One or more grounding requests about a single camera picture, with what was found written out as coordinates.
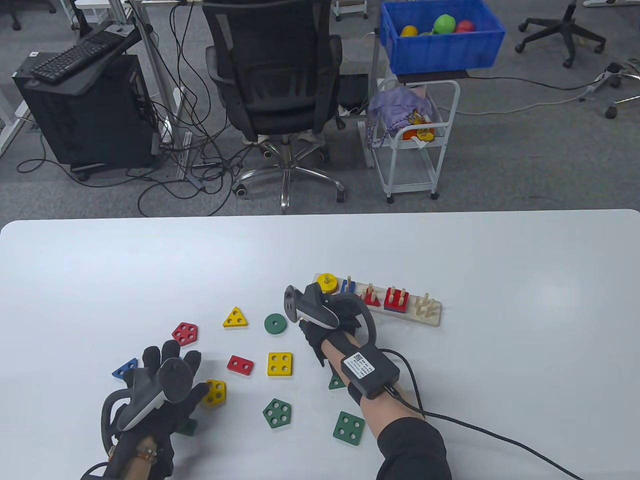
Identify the black computer tower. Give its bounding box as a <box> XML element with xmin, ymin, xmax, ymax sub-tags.
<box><xmin>12</xmin><ymin>52</ymin><xmax>160</xmax><ymax>171</ymax></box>

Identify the person's right hand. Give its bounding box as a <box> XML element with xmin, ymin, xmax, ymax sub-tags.
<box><xmin>300</xmin><ymin>295</ymin><xmax>363</xmax><ymax>369</ymax></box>

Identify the black mesh office chair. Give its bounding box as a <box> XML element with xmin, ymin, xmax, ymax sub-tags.
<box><xmin>200</xmin><ymin>0</ymin><xmax>347</xmax><ymax>215</ymax></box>

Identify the red square block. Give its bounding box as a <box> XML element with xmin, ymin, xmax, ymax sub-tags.
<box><xmin>384</xmin><ymin>286</ymin><xmax>412</xmax><ymax>311</ymax></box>

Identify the black keyboard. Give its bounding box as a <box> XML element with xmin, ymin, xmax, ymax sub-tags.
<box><xmin>31</xmin><ymin>27</ymin><xmax>126</xmax><ymax>83</ymax></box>

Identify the yellow pentagon block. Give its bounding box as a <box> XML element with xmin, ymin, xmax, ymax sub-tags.
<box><xmin>202</xmin><ymin>379</ymin><xmax>227</xmax><ymax>408</ymax></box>

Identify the dark flat board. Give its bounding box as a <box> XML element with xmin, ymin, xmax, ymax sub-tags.
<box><xmin>396</xmin><ymin>69</ymin><xmax>471</xmax><ymax>85</ymax></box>

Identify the green square block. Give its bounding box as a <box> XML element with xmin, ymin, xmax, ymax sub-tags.
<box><xmin>332</xmin><ymin>411</ymin><xmax>366</xmax><ymax>447</ymax></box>

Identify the black swivel office chair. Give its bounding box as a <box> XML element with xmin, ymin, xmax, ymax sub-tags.
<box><xmin>515</xmin><ymin>0</ymin><xmax>607</xmax><ymax>69</ymax></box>

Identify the yellow triangle block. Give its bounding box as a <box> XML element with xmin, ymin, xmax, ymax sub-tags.
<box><xmin>222</xmin><ymin>306</ymin><xmax>249</xmax><ymax>329</ymax></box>

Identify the purple cloth bag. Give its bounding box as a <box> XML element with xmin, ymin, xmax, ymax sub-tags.
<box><xmin>367</xmin><ymin>87</ymin><xmax>436</xmax><ymax>148</ymax></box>

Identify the white power strip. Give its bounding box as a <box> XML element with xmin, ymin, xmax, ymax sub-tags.
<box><xmin>585</xmin><ymin>70</ymin><xmax>623</xmax><ymax>93</ymax></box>

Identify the green pentagon block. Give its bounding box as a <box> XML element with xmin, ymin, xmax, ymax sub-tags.
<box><xmin>262</xmin><ymin>398</ymin><xmax>293</xmax><ymax>430</ymax></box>

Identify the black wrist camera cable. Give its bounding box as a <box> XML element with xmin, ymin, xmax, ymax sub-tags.
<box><xmin>380</xmin><ymin>348</ymin><xmax>583</xmax><ymax>480</ymax></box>

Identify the white desk frame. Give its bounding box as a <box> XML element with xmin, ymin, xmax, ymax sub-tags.
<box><xmin>125</xmin><ymin>0</ymin><xmax>196</xmax><ymax>183</ymax></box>

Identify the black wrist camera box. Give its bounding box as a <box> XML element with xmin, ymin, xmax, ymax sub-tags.
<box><xmin>341</xmin><ymin>348</ymin><xmax>402</xmax><ymax>400</ymax></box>

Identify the white floor cable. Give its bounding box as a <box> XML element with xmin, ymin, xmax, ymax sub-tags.
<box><xmin>452</xmin><ymin>85</ymin><xmax>601</xmax><ymax>117</ymax></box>

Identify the orange yellow toy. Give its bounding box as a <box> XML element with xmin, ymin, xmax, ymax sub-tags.
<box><xmin>401</xmin><ymin>111</ymin><xmax>437</xmax><ymax>151</ymax></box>

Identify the white metal cart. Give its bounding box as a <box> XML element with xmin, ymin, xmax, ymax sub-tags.
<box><xmin>358</xmin><ymin>77</ymin><xmax>461</xmax><ymax>203</ymax></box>

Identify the red pentagon block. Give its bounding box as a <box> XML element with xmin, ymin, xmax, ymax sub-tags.
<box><xmin>171</xmin><ymin>322</ymin><xmax>199</xmax><ymax>347</ymax></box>

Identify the bundle of black floor cables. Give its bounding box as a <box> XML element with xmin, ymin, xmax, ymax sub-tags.
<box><xmin>17</xmin><ymin>0</ymin><xmax>251</xmax><ymax>218</ymax></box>

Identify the red rectangle block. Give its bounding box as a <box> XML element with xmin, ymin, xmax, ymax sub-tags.
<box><xmin>226</xmin><ymin>354</ymin><xmax>255</xmax><ymax>377</ymax></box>

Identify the person's left forearm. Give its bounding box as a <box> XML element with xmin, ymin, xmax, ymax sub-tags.
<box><xmin>106</xmin><ymin>435</ymin><xmax>176</xmax><ymax>480</ymax></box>

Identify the black chair base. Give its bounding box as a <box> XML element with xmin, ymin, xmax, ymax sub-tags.
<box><xmin>10</xmin><ymin>0</ymin><xmax>58</xmax><ymax>32</ymax></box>

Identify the blue plastic crate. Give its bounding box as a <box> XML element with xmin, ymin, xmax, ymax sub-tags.
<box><xmin>378</xmin><ymin>0</ymin><xmax>506</xmax><ymax>76</ymax></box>

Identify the yellow square block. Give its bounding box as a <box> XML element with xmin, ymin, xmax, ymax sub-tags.
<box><xmin>267</xmin><ymin>352</ymin><xmax>294</xmax><ymax>378</ymax></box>

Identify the chair leg with caster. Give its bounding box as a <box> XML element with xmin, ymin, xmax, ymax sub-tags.
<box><xmin>604</xmin><ymin>95</ymin><xmax>640</xmax><ymax>120</ymax></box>

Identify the person's right forearm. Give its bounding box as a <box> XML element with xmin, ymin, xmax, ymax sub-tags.
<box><xmin>320</xmin><ymin>335</ymin><xmax>453</xmax><ymax>480</ymax></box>

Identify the grey tracking controller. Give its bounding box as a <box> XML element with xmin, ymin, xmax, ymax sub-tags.
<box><xmin>283</xmin><ymin>283</ymin><xmax>377</xmax><ymax>351</ymax></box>
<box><xmin>101</xmin><ymin>359</ymin><xmax>196</xmax><ymax>451</ymax></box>

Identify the small white cart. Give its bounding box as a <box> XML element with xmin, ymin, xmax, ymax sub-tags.
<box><xmin>332</xmin><ymin>0</ymin><xmax>369</xmax><ymax>22</ymax></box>

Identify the black floor box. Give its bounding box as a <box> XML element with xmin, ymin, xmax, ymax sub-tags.
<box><xmin>339</xmin><ymin>74</ymin><xmax>371</xmax><ymax>113</ymax></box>

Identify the blue triangle block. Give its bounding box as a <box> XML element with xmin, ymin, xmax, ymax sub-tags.
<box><xmin>111</xmin><ymin>358</ymin><xmax>139</xmax><ymax>381</ymax></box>

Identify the person's left hand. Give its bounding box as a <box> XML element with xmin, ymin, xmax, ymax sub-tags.
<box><xmin>112</xmin><ymin>340</ymin><xmax>210</xmax><ymax>443</ymax></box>

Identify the wooden board with posts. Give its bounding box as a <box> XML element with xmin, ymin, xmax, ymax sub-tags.
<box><xmin>308</xmin><ymin>273</ymin><xmax>443</xmax><ymax>328</ymax></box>

